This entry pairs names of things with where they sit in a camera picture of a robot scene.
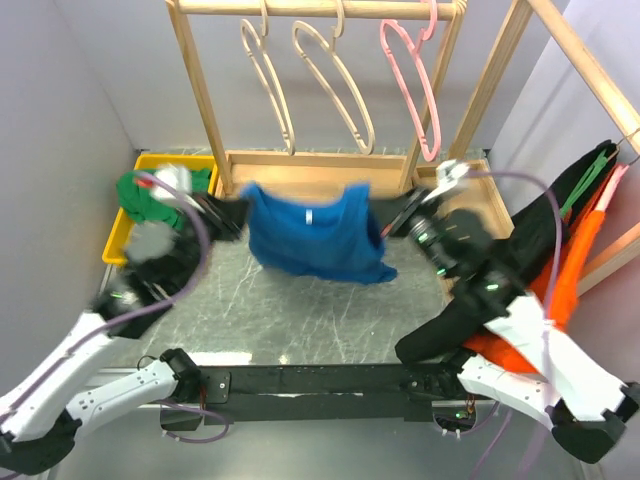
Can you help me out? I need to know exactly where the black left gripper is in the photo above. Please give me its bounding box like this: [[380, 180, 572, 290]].
[[173, 189, 258, 293]]

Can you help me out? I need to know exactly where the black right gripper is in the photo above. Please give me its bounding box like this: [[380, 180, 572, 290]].
[[362, 186, 453, 279]]

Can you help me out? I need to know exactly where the blue tank top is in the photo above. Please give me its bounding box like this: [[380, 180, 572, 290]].
[[241, 184, 397, 285]]

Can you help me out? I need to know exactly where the beige wooden hanger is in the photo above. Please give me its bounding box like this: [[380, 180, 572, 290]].
[[292, 0, 376, 156], [240, 0, 296, 156]]

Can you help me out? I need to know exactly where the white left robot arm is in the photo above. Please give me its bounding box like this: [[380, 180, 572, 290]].
[[1, 194, 250, 477]]

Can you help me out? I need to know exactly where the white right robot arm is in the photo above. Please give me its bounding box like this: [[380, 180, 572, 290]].
[[384, 188, 639, 464]]

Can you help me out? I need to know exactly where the pink plastic hanger on rack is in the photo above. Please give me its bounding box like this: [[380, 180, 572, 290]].
[[378, 0, 444, 163]]

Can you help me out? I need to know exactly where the green hanger on right rack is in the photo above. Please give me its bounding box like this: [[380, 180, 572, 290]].
[[560, 149, 609, 219]]

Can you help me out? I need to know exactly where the pink hanger on right rack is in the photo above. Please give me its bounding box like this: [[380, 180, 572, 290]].
[[593, 164, 629, 212]]

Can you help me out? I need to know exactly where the wooden clothes rack right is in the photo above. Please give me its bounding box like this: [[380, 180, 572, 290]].
[[413, 0, 640, 296]]

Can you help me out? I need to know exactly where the wooden clothes rack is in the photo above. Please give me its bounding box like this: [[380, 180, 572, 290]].
[[413, 0, 640, 296], [167, 1, 467, 198]]

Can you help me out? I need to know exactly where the green garment in tray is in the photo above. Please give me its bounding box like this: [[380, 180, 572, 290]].
[[116, 168, 212, 230]]

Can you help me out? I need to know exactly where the wooden clothes rack centre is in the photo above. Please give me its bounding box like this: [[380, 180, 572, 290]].
[[167, 1, 467, 198]]

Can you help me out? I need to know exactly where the yellow plastic tray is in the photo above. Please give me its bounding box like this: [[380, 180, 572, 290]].
[[102, 153, 218, 266]]

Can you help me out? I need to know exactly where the black hanging garment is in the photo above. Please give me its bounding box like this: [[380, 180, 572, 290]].
[[395, 140, 617, 364]]

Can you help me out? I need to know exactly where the orange hanging garment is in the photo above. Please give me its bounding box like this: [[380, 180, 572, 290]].
[[463, 206, 606, 374]]

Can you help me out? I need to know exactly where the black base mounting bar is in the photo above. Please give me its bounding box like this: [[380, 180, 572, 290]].
[[201, 363, 471, 422]]

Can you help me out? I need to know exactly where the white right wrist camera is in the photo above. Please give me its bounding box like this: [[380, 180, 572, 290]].
[[434, 159, 470, 196]]

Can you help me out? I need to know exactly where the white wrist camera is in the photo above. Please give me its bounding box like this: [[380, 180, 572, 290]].
[[434, 159, 470, 196], [134, 164, 193, 204]]

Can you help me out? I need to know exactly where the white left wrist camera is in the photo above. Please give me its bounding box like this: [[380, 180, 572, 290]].
[[134, 164, 193, 204]]

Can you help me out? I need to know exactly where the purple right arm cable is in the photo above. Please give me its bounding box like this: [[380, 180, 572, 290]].
[[467, 169, 569, 480]]

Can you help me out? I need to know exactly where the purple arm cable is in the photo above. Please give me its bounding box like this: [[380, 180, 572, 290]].
[[467, 169, 569, 480], [0, 169, 235, 445]]

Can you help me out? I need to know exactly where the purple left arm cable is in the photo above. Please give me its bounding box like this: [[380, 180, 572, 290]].
[[0, 169, 235, 445]]

